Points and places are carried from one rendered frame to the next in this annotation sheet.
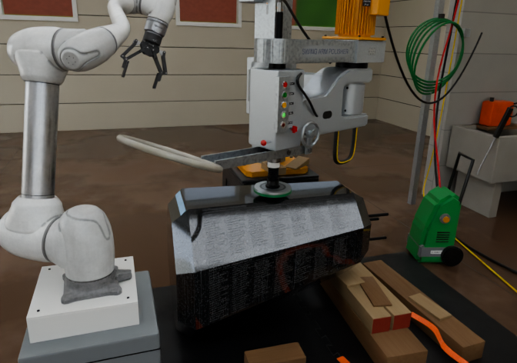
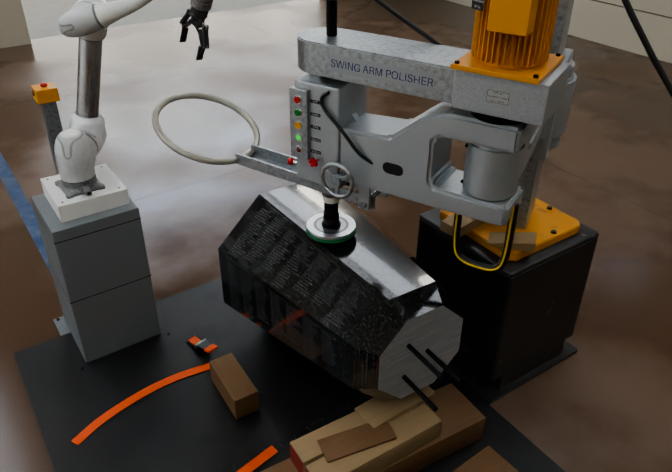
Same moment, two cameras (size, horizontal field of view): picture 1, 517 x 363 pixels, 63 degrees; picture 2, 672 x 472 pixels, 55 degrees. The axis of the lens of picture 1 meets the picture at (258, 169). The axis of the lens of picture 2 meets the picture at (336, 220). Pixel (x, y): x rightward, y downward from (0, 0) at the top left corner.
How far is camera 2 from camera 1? 295 cm
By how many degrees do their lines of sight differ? 68
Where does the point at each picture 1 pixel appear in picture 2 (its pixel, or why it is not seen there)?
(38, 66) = not seen: hidden behind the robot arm
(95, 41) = (71, 18)
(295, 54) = (320, 65)
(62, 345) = (41, 204)
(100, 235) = (61, 153)
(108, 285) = (69, 189)
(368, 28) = (493, 51)
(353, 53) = (449, 89)
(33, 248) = not seen: hidden behind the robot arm
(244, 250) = (254, 262)
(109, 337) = (48, 216)
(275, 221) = (294, 259)
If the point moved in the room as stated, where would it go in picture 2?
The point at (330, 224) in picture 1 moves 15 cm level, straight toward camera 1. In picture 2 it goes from (330, 308) to (292, 310)
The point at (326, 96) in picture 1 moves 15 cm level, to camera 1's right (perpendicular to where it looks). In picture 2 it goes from (389, 141) to (404, 158)
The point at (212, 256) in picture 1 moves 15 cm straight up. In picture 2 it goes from (235, 246) to (233, 220)
